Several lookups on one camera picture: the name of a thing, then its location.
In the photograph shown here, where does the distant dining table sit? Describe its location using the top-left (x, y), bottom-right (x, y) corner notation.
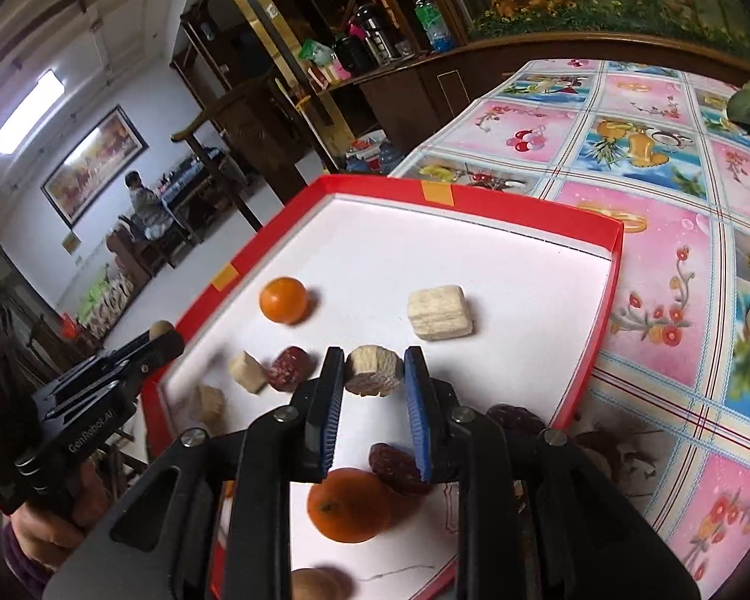
top-left (155, 154), bottom-right (232, 244)

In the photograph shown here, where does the person left hand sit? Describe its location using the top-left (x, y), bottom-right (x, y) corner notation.
top-left (9, 460), bottom-right (111, 572)

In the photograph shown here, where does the brown round longan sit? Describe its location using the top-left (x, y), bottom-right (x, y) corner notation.
top-left (291, 567), bottom-right (354, 600)

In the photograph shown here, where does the dark wooden cabinet counter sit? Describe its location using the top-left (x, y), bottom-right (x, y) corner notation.
top-left (325, 31), bottom-right (750, 153)

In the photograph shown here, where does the steel thermos flask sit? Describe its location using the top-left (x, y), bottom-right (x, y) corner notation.
top-left (356, 4), bottom-right (394, 65)

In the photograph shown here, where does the floral plastic tablecloth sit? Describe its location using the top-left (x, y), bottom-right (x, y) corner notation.
top-left (396, 58), bottom-right (750, 599)

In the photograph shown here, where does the small beige fruit chunk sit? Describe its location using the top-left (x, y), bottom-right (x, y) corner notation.
top-left (148, 319), bottom-right (175, 340)

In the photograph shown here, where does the large beige fruit block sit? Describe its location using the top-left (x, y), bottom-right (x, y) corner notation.
top-left (407, 284), bottom-right (474, 342)

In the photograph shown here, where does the orange tangerine near camera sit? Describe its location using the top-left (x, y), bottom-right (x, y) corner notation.
top-left (306, 467), bottom-right (392, 543)

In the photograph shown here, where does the seated person in grey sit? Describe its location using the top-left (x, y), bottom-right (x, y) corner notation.
top-left (124, 170), bottom-right (173, 241)

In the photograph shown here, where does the patterned sofa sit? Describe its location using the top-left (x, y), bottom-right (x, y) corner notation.
top-left (75, 268), bottom-right (135, 340)

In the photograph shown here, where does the ceiling fluorescent light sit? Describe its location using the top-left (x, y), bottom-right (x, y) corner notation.
top-left (0, 69), bottom-right (66, 156)

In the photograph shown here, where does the dark wooden chair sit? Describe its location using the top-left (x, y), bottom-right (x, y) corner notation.
top-left (170, 70), bottom-right (340, 231)

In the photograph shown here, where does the red date on tray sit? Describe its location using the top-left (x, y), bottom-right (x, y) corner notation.
top-left (266, 345), bottom-right (316, 393)

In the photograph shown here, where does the white bucket with items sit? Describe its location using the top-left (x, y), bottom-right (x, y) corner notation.
top-left (345, 128), bottom-right (405, 175)

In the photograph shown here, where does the red cardboard box lid tray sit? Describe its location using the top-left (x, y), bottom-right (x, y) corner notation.
top-left (137, 173), bottom-right (628, 600)

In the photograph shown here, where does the green capped water bottle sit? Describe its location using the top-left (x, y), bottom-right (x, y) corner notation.
top-left (414, 0), bottom-right (455, 53)

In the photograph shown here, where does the dark red date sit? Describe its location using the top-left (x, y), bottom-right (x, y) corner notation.
top-left (368, 443), bottom-right (434, 497)

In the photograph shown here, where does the framed landscape painting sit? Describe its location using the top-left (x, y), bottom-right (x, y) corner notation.
top-left (41, 104), bottom-right (149, 228)

